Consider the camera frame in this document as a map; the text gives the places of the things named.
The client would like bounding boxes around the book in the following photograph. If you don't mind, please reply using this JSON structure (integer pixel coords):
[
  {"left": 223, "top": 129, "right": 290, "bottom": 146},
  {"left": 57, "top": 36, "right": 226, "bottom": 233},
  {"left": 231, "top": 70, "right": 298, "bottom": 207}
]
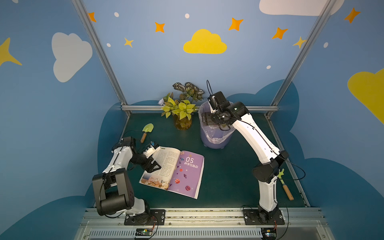
[{"left": 139, "top": 147, "right": 205, "bottom": 199}]

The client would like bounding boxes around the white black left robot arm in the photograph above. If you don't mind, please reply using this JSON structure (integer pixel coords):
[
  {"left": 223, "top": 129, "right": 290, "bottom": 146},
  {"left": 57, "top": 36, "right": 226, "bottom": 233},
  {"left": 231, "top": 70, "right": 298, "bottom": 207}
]
[{"left": 92, "top": 137, "right": 162, "bottom": 218}]

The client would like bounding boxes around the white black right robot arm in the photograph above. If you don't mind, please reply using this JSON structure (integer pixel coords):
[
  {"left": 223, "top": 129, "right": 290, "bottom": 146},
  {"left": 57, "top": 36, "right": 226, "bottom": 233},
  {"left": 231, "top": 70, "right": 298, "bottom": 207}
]
[{"left": 203, "top": 92, "right": 289, "bottom": 216}]

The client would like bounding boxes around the lilac bin liner bag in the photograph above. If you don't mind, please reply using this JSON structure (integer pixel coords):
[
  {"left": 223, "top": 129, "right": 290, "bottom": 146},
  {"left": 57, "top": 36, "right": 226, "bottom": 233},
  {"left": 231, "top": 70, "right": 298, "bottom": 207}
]
[{"left": 198, "top": 100, "right": 238, "bottom": 145}]

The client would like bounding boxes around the purple trash bin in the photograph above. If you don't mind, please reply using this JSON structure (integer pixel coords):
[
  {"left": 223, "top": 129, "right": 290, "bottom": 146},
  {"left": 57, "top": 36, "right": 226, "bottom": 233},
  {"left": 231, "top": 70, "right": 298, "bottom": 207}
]
[{"left": 198, "top": 100, "right": 238, "bottom": 150}]

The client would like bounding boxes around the glass vase with plants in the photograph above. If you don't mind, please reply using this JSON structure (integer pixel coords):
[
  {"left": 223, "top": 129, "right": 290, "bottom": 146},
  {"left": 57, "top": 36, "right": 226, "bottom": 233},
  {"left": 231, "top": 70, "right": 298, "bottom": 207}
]
[{"left": 158, "top": 82, "right": 205, "bottom": 131}]

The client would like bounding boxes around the left controller board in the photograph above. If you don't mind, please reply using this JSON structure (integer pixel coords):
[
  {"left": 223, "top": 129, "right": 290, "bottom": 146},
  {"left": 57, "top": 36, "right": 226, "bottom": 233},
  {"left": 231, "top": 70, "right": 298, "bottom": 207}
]
[{"left": 135, "top": 229, "right": 155, "bottom": 238}]

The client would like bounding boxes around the controller board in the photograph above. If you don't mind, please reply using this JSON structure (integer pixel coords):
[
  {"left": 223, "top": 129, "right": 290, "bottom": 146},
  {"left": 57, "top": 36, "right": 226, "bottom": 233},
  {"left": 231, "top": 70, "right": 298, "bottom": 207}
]
[
  {"left": 261, "top": 228, "right": 277, "bottom": 240},
  {"left": 135, "top": 229, "right": 155, "bottom": 238}
]

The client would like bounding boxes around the right controller board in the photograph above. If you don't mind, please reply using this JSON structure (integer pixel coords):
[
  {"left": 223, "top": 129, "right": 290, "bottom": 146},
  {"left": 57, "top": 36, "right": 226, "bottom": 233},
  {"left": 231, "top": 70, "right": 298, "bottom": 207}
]
[{"left": 261, "top": 228, "right": 277, "bottom": 240}]

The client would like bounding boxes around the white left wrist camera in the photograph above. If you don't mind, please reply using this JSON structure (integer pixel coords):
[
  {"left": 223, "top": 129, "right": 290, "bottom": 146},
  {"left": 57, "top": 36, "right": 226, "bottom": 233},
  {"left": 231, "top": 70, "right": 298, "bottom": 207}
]
[{"left": 143, "top": 142, "right": 160, "bottom": 159}]

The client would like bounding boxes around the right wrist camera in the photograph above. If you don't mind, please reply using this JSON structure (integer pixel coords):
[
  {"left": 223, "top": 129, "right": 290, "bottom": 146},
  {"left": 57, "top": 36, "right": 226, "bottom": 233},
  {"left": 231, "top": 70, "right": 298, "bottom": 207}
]
[{"left": 208, "top": 95, "right": 217, "bottom": 113}]

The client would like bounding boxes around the green trowel wooden handle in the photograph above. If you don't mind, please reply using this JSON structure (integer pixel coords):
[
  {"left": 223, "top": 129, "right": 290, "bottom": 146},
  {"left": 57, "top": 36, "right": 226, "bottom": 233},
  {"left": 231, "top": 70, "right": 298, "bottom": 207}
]
[{"left": 140, "top": 123, "right": 154, "bottom": 144}]

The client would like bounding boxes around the aluminium back frame rail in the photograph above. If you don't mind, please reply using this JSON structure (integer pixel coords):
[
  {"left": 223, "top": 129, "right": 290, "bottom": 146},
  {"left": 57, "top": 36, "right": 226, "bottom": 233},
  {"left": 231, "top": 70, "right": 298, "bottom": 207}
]
[{"left": 121, "top": 104, "right": 279, "bottom": 113}]

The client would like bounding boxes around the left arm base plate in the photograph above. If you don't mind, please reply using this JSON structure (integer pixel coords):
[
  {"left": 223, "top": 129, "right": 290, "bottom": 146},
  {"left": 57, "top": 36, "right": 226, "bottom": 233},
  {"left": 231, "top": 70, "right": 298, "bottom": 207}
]
[{"left": 124, "top": 209, "right": 166, "bottom": 226}]

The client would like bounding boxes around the aluminium front rail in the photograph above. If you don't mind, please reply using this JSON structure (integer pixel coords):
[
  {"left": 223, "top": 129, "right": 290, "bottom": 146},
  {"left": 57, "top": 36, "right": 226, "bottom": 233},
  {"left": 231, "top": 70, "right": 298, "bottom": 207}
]
[{"left": 75, "top": 207, "right": 335, "bottom": 240}]

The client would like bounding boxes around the green rake wooden handle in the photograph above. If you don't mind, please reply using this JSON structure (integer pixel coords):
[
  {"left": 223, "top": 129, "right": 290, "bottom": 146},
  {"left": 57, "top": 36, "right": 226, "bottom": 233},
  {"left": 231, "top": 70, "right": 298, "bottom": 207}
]
[{"left": 278, "top": 169, "right": 294, "bottom": 201}]

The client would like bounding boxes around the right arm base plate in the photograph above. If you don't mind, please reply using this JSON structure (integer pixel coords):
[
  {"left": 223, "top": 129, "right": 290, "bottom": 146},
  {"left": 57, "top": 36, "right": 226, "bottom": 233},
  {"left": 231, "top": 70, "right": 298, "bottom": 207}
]
[{"left": 242, "top": 209, "right": 285, "bottom": 226}]

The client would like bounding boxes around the right aluminium upright post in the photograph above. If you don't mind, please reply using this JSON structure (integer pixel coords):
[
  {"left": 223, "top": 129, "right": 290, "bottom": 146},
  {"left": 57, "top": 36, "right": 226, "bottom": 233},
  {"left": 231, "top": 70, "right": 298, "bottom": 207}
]
[{"left": 266, "top": 0, "right": 337, "bottom": 120}]

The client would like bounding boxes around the aluminium upright post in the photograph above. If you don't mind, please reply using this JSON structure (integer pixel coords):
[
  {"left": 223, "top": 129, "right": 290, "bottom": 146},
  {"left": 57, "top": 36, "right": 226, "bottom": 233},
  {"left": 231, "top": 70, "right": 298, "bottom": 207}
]
[
  {"left": 266, "top": 0, "right": 337, "bottom": 120},
  {"left": 72, "top": 0, "right": 131, "bottom": 118}
]

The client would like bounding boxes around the left aluminium upright post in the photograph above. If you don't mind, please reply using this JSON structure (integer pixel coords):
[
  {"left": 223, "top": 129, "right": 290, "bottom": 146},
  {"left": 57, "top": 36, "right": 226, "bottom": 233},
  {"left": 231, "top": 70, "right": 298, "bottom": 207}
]
[{"left": 72, "top": 0, "right": 131, "bottom": 118}]

